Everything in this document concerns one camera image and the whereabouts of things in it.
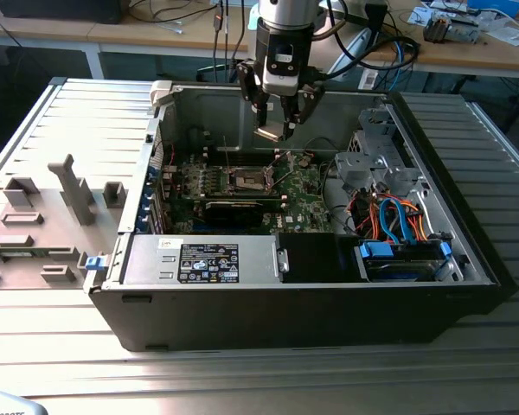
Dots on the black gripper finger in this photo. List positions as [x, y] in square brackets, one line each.
[307, 106]
[247, 82]

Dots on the silver topped CPU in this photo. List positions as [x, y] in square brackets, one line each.
[268, 132]

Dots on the thin metal locking lever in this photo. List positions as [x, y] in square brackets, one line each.
[284, 177]
[226, 153]

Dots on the CPU socket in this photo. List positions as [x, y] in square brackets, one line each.
[247, 179]

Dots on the finned CPU cooler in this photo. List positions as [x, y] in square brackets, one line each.
[436, 28]

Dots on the round coin cell battery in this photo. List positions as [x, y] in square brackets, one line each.
[305, 161]

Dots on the pale grey case latch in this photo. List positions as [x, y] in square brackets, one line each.
[162, 93]

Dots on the small black box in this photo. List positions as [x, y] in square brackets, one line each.
[375, 17]

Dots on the silver metal drive cage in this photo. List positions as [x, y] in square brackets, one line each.
[372, 173]

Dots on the green motherboard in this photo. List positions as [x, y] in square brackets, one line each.
[303, 203]

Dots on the black graphics card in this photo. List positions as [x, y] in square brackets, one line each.
[233, 214]

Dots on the black plastic shroud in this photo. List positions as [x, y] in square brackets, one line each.
[311, 257]

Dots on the wooden desk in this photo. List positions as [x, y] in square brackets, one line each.
[47, 32]
[458, 56]

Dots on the hard disk in blue carrier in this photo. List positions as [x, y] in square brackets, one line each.
[398, 270]

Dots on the large black box device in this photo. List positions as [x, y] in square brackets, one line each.
[60, 10]

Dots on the silver power supply unit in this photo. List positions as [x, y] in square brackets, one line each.
[147, 259]

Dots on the black open PC case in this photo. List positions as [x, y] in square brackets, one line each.
[285, 315]

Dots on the blue box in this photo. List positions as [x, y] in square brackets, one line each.
[497, 6]

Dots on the grey parts rack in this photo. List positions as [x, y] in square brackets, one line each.
[47, 207]

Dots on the blue plastic case latch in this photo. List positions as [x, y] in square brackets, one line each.
[95, 263]

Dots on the green RAM stick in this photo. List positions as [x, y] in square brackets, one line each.
[17, 255]

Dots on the pale teach pendant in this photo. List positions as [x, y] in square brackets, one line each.
[8, 404]

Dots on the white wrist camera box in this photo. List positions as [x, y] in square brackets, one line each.
[281, 86]

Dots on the silver metal bracket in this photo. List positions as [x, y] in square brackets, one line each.
[463, 30]

